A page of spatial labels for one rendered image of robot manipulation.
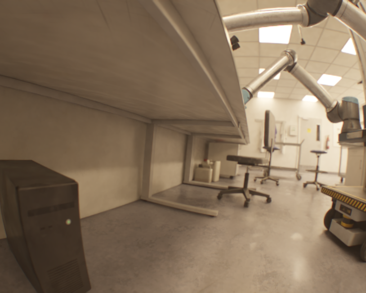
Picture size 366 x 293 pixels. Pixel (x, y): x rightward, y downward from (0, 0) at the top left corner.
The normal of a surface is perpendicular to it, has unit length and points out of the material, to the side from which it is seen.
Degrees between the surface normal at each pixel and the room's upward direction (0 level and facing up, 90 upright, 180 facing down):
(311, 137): 90
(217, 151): 90
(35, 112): 90
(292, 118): 90
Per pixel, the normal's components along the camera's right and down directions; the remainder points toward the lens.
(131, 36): -0.09, 1.00
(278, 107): -0.38, -0.04
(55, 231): 0.92, 0.08
